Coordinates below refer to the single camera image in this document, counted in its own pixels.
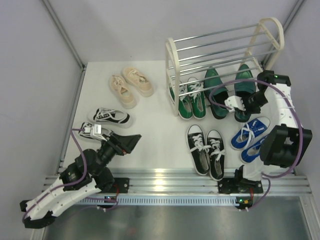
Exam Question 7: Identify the perforated cable duct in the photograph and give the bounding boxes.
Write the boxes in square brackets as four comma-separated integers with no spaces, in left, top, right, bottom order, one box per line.
[74,194,253,206]

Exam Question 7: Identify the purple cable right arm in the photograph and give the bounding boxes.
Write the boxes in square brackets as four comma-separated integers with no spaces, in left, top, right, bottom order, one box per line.
[208,79,305,213]

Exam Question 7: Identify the green loafer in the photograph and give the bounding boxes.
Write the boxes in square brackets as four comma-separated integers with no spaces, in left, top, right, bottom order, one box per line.
[234,63,256,123]
[203,67,229,120]

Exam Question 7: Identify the black canvas sneaker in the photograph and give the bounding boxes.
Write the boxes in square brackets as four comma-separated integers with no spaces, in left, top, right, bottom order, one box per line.
[186,124,211,176]
[206,129,226,181]

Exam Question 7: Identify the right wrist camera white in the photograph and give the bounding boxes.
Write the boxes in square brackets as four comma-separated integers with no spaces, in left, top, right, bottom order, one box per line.
[224,95,246,113]

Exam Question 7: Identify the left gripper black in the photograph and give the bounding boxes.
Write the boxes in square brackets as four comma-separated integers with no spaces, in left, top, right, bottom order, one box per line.
[93,132,141,177]

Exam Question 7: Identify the black white sneaker upper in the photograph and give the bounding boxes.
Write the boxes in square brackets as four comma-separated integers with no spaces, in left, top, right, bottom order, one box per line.
[87,107,133,129]

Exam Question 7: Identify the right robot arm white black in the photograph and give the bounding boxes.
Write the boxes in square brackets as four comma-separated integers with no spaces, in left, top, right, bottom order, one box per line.
[231,70,313,193]

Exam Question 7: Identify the beige sneaker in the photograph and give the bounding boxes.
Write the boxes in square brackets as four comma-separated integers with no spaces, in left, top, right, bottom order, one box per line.
[121,66,154,97]
[109,74,137,109]

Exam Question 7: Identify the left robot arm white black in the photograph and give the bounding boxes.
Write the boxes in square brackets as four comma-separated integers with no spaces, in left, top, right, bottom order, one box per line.
[19,132,142,229]

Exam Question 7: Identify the cream shoe rack metal bars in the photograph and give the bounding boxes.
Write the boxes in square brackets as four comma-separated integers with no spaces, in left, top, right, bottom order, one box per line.
[165,17,285,116]

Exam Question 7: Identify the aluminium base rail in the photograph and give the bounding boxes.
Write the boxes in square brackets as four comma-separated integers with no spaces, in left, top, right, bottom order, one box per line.
[42,167,312,195]

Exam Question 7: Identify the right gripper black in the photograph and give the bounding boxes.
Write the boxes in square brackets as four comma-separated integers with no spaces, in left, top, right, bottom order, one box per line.
[236,92,269,117]

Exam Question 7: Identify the blue canvas sneaker upper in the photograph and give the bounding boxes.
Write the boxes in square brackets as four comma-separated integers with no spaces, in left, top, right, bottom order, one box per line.
[230,116,271,150]

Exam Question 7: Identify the blue canvas sneaker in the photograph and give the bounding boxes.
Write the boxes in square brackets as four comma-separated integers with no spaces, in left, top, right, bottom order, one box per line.
[230,116,271,150]
[240,135,268,164]

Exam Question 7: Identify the blue canvas sneaker lower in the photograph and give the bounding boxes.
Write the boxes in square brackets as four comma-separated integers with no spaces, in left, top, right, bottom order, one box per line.
[240,135,268,164]

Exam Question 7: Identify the beige sneaker right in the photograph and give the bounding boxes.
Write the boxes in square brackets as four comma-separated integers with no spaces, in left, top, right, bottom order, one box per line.
[121,66,154,97]

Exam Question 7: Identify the black white sneaker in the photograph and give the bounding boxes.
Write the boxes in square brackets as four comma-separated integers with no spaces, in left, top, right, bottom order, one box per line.
[87,107,133,129]
[77,122,113,142]

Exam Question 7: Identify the green canvas sneaker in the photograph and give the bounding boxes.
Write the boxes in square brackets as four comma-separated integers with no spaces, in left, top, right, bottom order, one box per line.
[187,81,206,119]
[168,84,193,120]

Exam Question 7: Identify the black white sneaker lower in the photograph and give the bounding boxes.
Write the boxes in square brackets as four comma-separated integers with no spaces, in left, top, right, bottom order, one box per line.
[77,122,113,142]

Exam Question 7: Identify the beige sneaker left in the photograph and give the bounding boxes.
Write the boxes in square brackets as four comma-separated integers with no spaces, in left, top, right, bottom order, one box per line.
[109,74,137,109]

